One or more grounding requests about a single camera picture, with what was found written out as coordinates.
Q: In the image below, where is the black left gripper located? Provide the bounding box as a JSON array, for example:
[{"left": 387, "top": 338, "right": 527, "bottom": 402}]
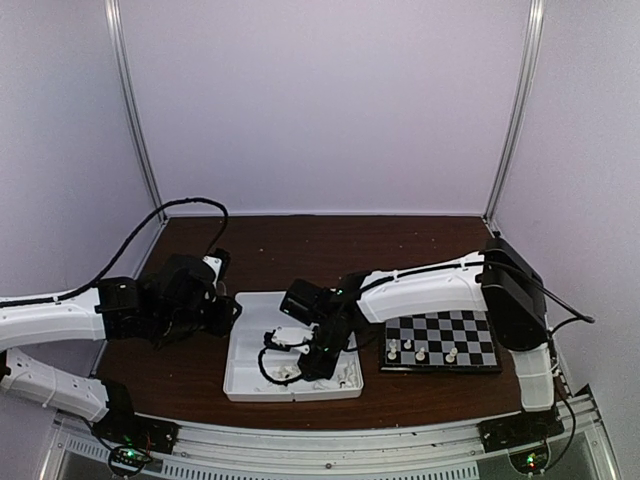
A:
[{"left": 154, "top": 293, "right": 242, "bottom": 338}]

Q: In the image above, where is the white plastic compartment tray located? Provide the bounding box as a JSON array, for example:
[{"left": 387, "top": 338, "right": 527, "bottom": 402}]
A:
[{"left": 223, "top": 291, "right": 364, "bottom": 403}]

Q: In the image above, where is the white chess piece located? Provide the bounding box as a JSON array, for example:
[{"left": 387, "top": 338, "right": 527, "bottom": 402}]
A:
[
  {"left": 445, "top": 347, "right": 458, "bottom": 364},
  {"left": 415, "top": 347, "right": 426, "bottom": 363}
]

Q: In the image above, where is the black white chess board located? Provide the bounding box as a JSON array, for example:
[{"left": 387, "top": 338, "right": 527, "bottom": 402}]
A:
[{"left": 379, "top": 311, "right": 502, "bottom": 374}]

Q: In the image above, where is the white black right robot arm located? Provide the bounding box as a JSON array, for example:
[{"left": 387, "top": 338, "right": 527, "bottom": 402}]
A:
[{"left": 279, "top": 238, "right": 555, "bottom": 442}]

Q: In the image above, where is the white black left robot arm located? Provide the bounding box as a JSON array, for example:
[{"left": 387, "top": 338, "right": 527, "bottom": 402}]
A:
[{"left": 1, "top": 250, "right": 242, "bottom": 444}]

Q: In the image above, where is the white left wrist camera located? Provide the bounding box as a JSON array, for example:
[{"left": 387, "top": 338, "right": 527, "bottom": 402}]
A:
[{"left": 203, "top": 248, "right": 231, "bottom": 286}]

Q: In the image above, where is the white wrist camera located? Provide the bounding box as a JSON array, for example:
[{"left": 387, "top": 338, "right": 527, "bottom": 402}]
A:
[
  {"left": 203, "top": 248, "right": 231, "bottom": 286},
  {"left": 264, "top": 326, "right": 313, "bottom": 349}
]

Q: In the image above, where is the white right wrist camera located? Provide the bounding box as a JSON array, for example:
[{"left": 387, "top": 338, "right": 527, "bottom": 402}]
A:
[{"left": 264, "top": 326, "right": 313, "bottom": 349}]

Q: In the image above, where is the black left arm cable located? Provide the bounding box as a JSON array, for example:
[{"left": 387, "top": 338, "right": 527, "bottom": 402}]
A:
[{"left": 49, "top": 197, "right": 230, "bottom": 306}]

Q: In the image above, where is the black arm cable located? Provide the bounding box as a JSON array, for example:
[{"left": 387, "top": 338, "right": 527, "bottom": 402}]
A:
[
  {"left": 257, "top": 259, "right": 596, "bottom": 389},
  {"left": 49, "top": 197, "right": 230, "bottom": 306}
]

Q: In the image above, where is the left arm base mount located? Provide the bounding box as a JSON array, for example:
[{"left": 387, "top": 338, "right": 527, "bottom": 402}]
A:
[{"left": 87, "top": 414, "right": 179, "bottom": 478}]

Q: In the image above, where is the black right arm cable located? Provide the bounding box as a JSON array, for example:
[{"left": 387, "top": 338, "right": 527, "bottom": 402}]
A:
[{"left": 257, "top": 259, "right": 596, "bottom": 389}]

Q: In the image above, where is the front aluminium rail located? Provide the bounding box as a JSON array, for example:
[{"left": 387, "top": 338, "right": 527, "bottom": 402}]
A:
[{"left": 36, "top": 396, "right": 623, "bottom": 479}]

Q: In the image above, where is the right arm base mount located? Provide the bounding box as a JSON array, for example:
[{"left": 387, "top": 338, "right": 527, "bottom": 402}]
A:
[{"left": 478, "top": 412, "right": 565, "bottom": 477}]

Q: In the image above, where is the left aluminium frame post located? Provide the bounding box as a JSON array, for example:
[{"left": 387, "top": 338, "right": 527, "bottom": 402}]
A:
[{"left": 104, "top": 0, "right": 162, "bottom": 207}]

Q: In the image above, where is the aluminium frame post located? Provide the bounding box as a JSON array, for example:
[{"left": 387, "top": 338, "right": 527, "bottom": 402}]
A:
[
  {"left": 483, "top": 0, "right": 546, "bottom": 232},
  {"left": 104, "top": 0, "right": 162, "bottom": 207}
]

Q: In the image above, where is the right aluminium frame post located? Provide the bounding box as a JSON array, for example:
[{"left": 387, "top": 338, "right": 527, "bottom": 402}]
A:
[{"left": 483, "top": 0, "right": 546, "bottom": 232}]

